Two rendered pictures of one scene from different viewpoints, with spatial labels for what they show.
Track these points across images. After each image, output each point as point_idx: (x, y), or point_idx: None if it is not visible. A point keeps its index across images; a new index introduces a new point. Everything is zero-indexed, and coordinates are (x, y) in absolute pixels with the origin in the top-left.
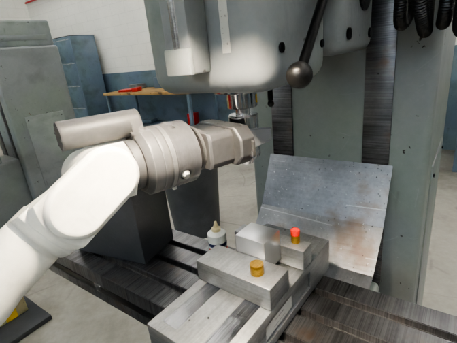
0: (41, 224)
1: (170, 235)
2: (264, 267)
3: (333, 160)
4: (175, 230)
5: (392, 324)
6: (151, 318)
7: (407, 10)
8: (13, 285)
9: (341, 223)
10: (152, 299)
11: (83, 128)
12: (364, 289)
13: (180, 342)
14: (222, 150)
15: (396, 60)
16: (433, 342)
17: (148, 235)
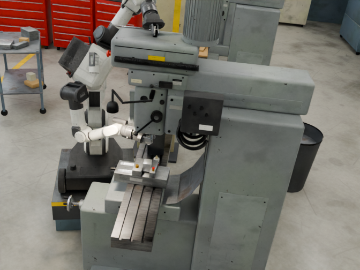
0: (102, 130)
1: (162, 152)
2: (139, 167)
3: (203, 167)
4: (168, 153)
5: (148, 200)
6: None
7: (185, 134)
8: (98, 136)
9: (189, 186)
10: (135, 161)
11: (115, 120)
12: (159, 195)
13: (117, 165)
14: (135, 137)
15: (208, 147)
16: (145, 206)
17: (151, 148)
